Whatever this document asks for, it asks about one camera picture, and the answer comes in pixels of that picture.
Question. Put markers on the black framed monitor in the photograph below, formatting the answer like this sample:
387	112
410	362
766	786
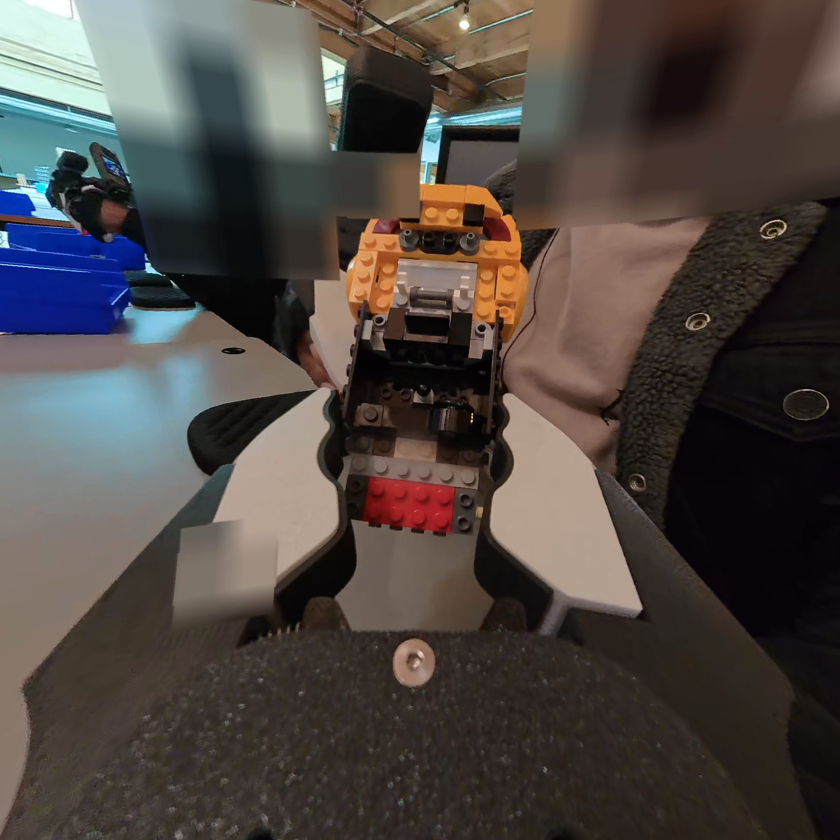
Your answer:
479	157

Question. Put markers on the person's right hand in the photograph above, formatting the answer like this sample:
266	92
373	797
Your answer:
308	358

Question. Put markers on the ceiling lamp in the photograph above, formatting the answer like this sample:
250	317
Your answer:
464	23

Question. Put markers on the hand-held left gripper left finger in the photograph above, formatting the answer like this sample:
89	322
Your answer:
282	472

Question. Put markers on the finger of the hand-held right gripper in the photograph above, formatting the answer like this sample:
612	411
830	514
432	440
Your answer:
331	341

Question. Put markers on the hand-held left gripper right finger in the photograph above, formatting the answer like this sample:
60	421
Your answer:
558	512

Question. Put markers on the black chair headrest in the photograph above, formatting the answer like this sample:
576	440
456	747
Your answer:
384	98

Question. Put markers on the blue plastic bin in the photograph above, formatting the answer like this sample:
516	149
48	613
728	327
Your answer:
65	243
16	202
59	302

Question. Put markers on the orange and black lego car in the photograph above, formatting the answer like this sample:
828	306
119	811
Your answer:
446	275

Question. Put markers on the person's dark denim jacket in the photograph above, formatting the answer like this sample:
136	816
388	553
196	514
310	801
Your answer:
774	525

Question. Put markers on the person's dark sherpa jacket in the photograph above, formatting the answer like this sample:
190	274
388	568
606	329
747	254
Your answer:
669	341

